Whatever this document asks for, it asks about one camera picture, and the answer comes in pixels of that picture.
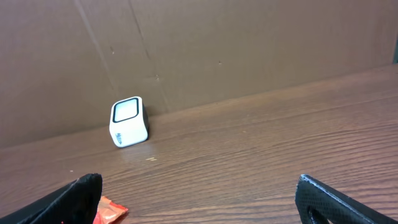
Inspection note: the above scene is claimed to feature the white barcode scanner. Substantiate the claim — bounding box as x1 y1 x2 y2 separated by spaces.
109 96 149 148

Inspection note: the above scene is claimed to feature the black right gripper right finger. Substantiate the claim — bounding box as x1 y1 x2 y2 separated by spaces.
295 174 397 224

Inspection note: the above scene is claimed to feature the orange noodle packet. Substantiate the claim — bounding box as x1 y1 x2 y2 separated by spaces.
93 196 128 224

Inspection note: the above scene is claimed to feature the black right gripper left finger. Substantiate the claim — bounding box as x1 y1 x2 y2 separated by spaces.
1 173 103 224

